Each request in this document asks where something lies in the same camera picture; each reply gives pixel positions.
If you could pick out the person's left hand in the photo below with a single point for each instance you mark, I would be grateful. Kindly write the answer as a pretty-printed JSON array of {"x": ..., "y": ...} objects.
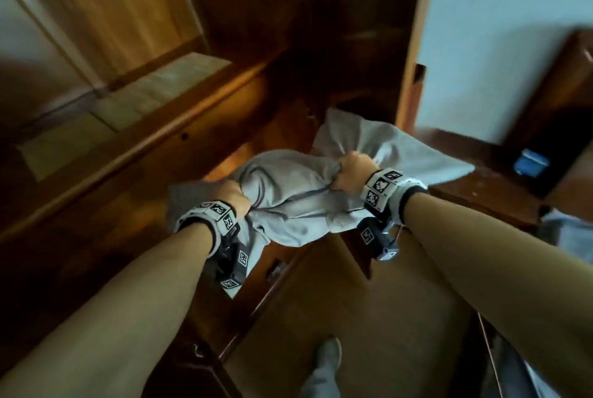
[{"x": 234, "y": 194}]

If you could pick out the person's right hand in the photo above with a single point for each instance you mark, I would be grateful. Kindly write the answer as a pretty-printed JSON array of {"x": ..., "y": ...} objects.
[{"x": 354, "y": 173}]

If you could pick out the grey pillow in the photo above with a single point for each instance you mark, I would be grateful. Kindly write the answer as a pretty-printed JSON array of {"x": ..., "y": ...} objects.
[{"x": 292, "y": 198}]

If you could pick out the brown wooden wardrobe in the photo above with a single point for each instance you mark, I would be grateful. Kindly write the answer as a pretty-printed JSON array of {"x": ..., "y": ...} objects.
[{"x": 116, "y": 18}]

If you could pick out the person's right forearm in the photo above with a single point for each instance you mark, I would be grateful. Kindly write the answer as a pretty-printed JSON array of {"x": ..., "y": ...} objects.
[{"x": 509, "y": 272}]

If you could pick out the person's left forearm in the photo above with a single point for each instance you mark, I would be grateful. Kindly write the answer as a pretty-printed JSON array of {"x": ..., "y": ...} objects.
[{"x": 116, "y": 319}]

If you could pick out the person's foot in grey sock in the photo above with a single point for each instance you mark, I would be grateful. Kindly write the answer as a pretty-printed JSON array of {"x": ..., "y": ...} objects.
[{"x": 324, "y": 370}]

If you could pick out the grey-blue bed sheet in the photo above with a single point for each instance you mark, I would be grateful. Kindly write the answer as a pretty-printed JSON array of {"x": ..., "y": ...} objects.
[{"x": 570, "y": 235}]

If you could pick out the white marker left wristband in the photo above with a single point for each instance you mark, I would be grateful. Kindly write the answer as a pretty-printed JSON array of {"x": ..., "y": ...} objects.
[{"x": 208, "y": 219}]

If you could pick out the white marker wristband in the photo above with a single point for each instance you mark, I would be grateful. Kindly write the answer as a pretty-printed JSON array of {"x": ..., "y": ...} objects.
[
  {"x": 389, "y": 191},
  {"x": 208, "y": 219}
]

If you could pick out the white marker right wristband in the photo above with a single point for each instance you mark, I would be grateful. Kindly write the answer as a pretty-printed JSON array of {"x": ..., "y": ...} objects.
[{"x": 389, "y": 191}]

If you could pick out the brown wooden nightstand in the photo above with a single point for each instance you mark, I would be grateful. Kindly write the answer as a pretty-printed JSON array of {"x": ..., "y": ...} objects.
[{"x": 482, "y": 194}]

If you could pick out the black device with blue screen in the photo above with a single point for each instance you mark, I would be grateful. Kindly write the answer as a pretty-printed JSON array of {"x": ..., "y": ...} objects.
[{"x": 551, "y": 133}]

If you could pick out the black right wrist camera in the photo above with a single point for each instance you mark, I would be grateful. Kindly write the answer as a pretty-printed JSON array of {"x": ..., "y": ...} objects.
[{"x": 377, "y": 240}]

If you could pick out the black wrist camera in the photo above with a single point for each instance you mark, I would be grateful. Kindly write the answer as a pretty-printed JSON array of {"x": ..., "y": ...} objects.
[
  {"x": 234, "y": 268},
  {"x": 377, "y": 240}
]

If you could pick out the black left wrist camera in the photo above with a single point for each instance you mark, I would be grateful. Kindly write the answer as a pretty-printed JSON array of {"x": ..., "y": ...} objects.
[{"x": 234, "y": 268}]

